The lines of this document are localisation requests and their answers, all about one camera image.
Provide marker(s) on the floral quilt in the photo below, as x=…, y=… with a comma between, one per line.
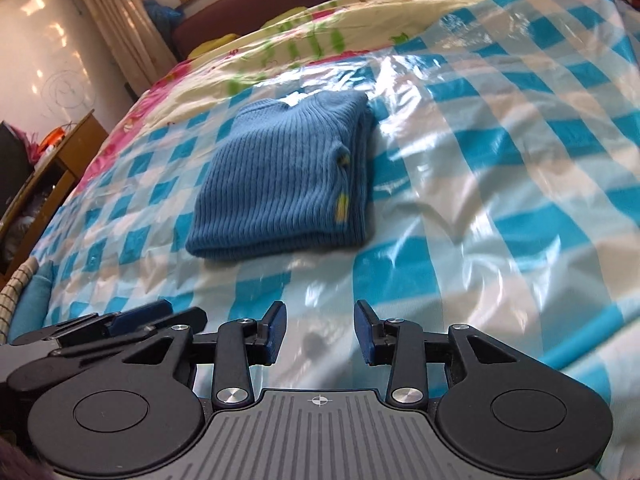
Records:
x=360, y=15

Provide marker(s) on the blue bag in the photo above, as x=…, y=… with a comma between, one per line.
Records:
x=162, y=20

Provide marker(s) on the maroon headboard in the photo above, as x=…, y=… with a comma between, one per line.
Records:
x=300, y=5

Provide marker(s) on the wooden bedside table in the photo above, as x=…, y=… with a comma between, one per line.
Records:
x=75, y=155

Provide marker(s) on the pink cloth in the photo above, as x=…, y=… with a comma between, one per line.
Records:
x=27, y=145

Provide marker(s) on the orange plastic item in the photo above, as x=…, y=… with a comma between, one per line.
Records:
x=52, y=141

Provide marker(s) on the black television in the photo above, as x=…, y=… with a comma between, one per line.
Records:
x=12, y=170

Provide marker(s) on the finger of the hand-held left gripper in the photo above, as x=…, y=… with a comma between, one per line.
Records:
x=140, y=317
x=170, y=322

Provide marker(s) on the beige curtain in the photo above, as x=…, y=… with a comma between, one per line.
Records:
x=120, y=25

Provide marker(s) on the blue checkered plastic sheet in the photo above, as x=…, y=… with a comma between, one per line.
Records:
x=475, y=170

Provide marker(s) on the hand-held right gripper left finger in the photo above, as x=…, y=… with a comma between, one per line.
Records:
x=275, y=332

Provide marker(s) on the dark red fuzzy clothing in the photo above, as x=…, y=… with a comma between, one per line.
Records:
x=20, y=462

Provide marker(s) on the blue striped knit sweater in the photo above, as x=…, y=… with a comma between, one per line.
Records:
x=275, y=180

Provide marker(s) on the teal towel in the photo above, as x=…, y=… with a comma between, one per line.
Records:
x=32, y=300

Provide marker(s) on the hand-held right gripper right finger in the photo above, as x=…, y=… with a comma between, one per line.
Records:
x=365, y=332

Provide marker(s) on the yellow-green pillow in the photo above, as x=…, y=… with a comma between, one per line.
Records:
x=215, y=46

